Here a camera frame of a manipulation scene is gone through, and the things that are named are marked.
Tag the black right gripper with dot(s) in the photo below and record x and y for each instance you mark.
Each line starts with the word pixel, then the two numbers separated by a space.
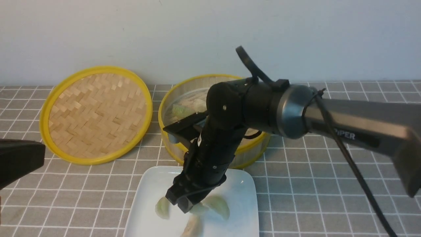
pixel 205 164

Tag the pale green dumpling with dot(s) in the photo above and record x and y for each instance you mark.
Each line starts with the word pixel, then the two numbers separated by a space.
pixel 199 209

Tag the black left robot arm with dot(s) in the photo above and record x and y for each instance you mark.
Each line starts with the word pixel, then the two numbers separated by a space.
pixel 19 158

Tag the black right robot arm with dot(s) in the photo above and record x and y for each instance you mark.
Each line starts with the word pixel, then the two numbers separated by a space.
pixel 290 111

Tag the white square plate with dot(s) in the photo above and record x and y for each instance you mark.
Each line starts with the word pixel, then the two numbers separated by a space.
pixel 238 191

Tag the whitish dumpling on plate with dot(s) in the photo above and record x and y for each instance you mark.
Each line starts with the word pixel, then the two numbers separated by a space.
pixel 194 227

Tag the yellow rimmed bamboo steamer basket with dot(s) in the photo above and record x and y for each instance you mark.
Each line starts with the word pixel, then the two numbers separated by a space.
pixel 189 97

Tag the grey checkered tablecloth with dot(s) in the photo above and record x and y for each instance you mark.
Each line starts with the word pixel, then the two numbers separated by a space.
pixel 304 188

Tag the yellow rimmed woven steamer lid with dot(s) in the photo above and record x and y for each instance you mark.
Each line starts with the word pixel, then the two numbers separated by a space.
pixel 96 115

